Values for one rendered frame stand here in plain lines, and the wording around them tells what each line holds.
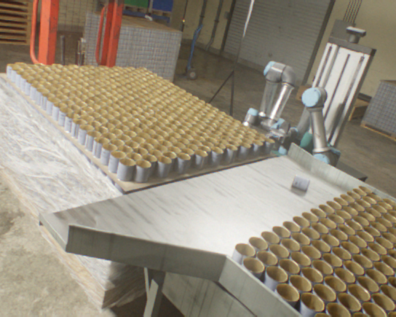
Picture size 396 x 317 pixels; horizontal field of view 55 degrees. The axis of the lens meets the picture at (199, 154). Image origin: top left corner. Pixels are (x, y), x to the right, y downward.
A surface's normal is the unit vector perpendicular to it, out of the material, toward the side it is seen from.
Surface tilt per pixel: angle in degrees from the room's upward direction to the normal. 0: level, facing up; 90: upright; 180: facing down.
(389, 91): 92
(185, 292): 90
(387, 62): 90
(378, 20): 90
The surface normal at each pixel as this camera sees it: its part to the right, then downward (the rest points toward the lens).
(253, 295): -0.70, 0.13
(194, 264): -0.01, 0.40
